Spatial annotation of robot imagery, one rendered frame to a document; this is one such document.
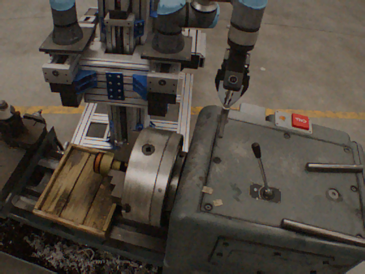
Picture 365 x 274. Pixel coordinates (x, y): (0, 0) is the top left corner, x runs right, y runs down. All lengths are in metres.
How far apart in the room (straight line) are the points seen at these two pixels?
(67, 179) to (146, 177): 0.50
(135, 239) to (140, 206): 0.27
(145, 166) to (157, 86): 0.57
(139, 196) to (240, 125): 0.38
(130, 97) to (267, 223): 1.06
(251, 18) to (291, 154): 0.44
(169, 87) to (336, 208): 0.86
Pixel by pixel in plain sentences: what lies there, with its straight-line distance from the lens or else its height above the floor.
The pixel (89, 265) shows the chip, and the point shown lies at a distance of 1.44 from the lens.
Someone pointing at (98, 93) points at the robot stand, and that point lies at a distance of 1.66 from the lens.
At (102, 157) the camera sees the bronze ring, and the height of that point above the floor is 1.11.
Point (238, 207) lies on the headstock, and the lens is 0.81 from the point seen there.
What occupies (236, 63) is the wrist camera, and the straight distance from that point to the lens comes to 0.78.
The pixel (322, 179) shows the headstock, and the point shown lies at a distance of 0.96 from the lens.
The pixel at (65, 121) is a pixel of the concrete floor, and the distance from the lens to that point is 2.81.
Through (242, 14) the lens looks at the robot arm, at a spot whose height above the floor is 1.64.
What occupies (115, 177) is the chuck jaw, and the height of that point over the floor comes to 1.11.
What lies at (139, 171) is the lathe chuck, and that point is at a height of 1.21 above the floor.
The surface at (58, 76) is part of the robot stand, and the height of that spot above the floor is 1.07.
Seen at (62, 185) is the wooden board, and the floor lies 0.89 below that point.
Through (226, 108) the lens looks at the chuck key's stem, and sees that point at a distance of 0.86.
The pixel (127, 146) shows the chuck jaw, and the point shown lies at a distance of 1.02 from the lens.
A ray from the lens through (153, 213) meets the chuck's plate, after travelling 0.92.
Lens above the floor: 1.94
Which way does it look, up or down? 48 degrees down
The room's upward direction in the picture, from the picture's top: 8 degrees clockwise
